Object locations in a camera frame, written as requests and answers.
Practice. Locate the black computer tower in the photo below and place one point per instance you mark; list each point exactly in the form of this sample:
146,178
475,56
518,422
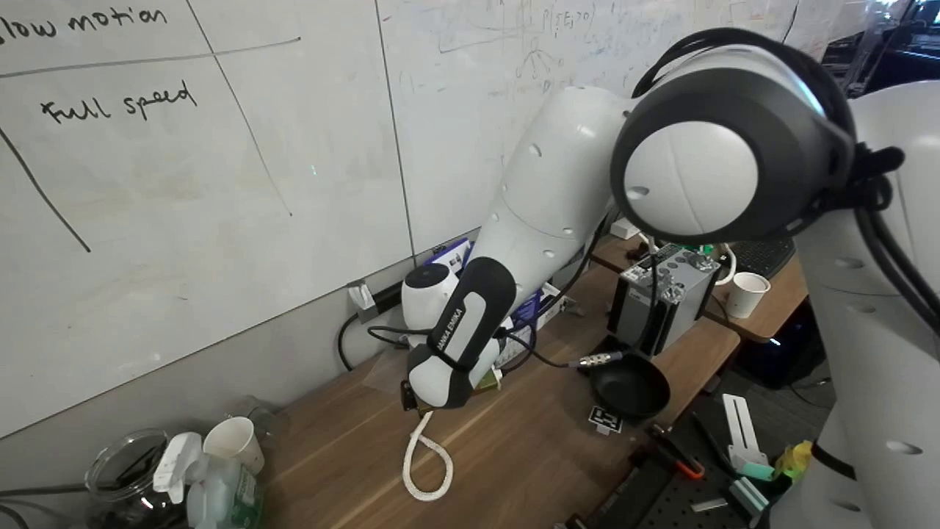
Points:
781,354

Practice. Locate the green liquid spray bottle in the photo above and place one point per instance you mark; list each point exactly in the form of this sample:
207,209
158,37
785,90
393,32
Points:
221,494

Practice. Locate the white ribbed plastic part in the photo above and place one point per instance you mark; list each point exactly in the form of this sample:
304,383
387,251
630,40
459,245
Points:
743,429

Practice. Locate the whiteboard panel, black handwriting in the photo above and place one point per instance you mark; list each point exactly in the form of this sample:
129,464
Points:
146,245

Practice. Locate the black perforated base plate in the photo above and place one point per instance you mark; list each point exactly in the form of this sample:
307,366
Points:
684,508

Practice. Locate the teal plastic block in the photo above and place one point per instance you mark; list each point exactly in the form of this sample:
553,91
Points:
749,494

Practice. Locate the black power strip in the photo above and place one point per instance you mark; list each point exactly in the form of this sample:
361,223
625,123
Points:
381,298

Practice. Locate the black white fiducial tag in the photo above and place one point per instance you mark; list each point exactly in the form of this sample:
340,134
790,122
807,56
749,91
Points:
603,422

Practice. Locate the large grey black battery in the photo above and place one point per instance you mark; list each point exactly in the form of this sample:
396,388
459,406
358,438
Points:
675,303

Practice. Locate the white wall plug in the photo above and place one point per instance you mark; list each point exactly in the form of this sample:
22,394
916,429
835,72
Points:
358,298

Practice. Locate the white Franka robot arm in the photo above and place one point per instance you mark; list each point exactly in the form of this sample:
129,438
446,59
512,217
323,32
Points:
558,195

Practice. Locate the yellow-green small object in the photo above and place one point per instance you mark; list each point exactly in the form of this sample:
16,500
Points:
794,460

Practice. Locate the clear plastic jar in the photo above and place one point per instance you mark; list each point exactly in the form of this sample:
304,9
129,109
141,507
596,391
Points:
117,489

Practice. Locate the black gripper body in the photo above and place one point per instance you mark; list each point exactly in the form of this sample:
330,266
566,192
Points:
414,394

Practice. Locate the black frying pan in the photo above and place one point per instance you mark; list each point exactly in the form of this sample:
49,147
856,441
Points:
631,391

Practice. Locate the white paper cup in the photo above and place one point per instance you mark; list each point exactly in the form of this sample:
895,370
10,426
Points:
749,298
235,444

